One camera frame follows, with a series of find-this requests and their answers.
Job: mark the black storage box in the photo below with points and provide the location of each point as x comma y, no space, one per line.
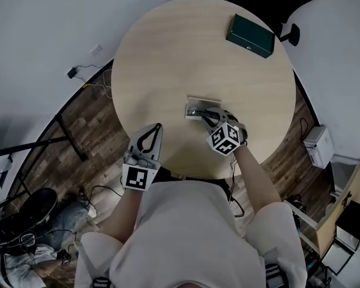
355,220

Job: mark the grey bin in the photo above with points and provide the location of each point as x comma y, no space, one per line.
345,172

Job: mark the small beige box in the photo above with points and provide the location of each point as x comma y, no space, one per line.
204,102

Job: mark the person's right forearm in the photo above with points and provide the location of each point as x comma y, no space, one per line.
258,178

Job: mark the black metal frame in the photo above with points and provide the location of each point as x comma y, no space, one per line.
33,145

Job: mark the white metal desk leg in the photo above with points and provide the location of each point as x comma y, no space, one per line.
301,217

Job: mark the white framed box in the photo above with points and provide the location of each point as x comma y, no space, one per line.
337,256

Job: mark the person's left hand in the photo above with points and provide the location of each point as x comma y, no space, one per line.
141,161

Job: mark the black power adapter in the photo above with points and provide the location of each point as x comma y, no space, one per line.
71,72

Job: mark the white printer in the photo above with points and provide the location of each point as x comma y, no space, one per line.
319,147

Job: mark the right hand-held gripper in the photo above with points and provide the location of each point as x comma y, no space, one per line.
223,139

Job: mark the person's left forearm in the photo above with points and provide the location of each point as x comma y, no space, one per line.
123,217

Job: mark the person's black shorts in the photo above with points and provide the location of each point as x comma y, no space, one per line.
165,175

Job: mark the black bag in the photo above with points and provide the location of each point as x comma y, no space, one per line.
33,205

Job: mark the white wall socket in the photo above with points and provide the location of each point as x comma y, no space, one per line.
96,50

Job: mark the dark green box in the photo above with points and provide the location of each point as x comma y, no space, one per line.
252,36

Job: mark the light wooden desk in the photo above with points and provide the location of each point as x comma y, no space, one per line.
327,229

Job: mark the person's white shirt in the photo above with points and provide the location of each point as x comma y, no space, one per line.
192,235

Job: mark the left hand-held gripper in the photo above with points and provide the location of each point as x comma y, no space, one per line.
138,177

